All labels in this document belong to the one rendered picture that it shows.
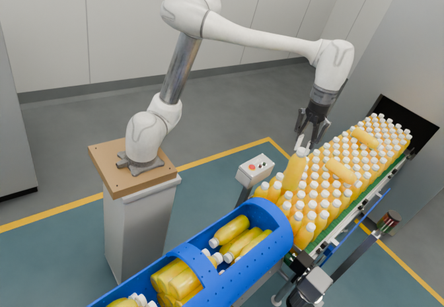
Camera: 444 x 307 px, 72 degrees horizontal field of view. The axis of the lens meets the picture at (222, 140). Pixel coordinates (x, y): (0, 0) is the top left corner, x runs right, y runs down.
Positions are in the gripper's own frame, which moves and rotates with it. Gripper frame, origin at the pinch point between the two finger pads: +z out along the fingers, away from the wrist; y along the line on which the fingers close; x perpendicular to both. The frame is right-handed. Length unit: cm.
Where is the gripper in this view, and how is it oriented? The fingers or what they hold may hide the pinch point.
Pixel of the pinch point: (303, 145)
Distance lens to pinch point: 125.9
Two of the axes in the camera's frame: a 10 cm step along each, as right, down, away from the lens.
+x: 6.9, -3.0, 6.6
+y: 7.0, 4.9, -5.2
